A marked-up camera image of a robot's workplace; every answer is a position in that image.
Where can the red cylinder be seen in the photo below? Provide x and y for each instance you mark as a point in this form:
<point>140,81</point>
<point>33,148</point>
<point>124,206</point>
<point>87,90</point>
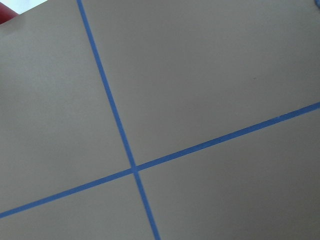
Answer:
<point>6,13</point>

